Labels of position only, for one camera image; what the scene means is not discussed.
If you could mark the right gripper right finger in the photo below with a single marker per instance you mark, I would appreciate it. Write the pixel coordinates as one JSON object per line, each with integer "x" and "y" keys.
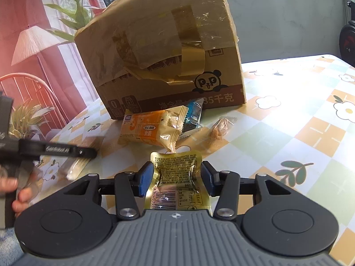
{"x": 227, "y": 186}

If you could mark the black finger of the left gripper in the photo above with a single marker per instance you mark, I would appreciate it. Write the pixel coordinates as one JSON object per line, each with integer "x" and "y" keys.
{"x": 36, "y": 149}

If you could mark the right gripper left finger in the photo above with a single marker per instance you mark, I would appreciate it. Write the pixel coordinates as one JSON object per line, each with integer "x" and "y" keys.
{"x": 126, "y": 186}

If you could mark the gold foil snack packet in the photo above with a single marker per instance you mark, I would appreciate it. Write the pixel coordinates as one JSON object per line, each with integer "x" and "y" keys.
{"x": 177, "y": 183}

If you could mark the clear wafer snack packet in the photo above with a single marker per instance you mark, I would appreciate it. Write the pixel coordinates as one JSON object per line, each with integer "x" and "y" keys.
{"x": 73, "y": 166}

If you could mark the small clear snack packet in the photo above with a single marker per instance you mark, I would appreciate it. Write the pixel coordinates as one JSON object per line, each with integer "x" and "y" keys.
{"x": 221, "y": 128}

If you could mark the orange cracker snack packet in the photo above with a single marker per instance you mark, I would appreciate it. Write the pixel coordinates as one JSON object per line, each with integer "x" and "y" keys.
{"x": 159, "y": 128}

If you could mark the blue black snack packet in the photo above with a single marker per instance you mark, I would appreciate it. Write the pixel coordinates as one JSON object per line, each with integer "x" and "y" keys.
{"x": 191, "y": 124}

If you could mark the brown cardboard box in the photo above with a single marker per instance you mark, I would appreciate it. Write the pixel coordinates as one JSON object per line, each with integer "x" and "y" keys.
{"x": 147, "y": 55}

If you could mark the black exercise bike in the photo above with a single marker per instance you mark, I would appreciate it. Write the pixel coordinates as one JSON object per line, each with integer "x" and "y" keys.
{"x": 346, "y": 36}

